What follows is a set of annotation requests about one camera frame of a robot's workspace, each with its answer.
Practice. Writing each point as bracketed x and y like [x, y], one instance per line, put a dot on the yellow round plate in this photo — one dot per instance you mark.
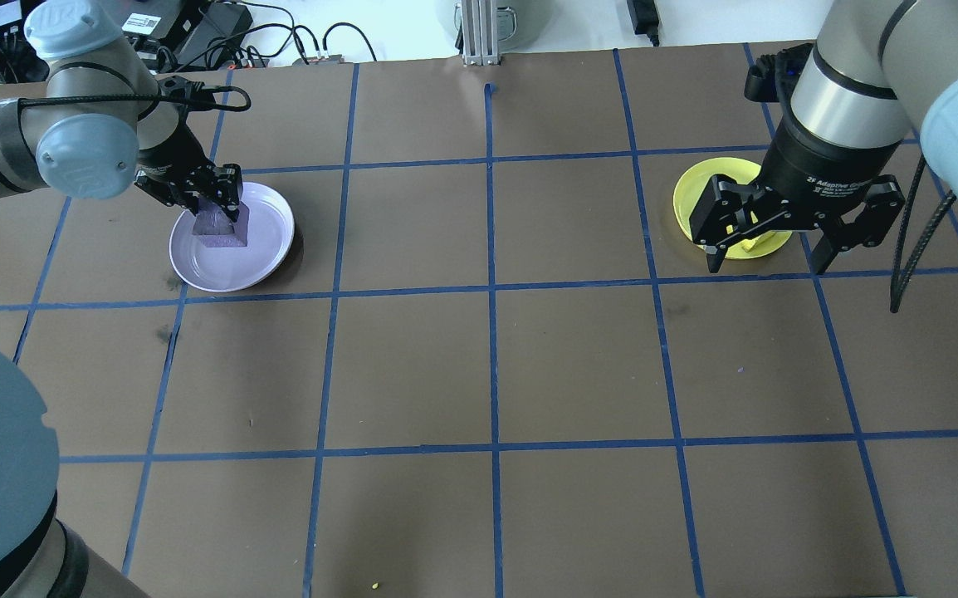
[695, 191]

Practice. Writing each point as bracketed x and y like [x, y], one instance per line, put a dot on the grey round bin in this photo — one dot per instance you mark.
[522, 21]

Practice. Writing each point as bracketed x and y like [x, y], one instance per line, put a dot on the yellow foam block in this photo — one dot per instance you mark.
[755, 243]

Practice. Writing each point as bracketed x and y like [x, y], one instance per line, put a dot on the aluminium extrusion post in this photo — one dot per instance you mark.
[479, 33]

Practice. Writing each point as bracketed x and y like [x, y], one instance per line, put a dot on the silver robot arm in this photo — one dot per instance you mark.
[861, 50]
[89, 154]

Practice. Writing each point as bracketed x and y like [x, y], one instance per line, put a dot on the black box with white label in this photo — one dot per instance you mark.
[143, 23]

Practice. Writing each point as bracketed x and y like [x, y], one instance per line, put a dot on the small grey connector box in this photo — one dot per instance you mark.
[321, 60]

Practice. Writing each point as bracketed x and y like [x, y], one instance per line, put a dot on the lavender round plate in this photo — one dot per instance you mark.
[267, 241]

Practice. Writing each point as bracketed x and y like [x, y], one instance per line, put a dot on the purple foam block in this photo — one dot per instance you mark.
[226, 234]

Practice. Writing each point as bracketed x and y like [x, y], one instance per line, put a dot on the black power brick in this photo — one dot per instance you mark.
[213, 29]

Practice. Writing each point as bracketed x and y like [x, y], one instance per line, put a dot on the black power adapter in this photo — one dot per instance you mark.
[643, 12]

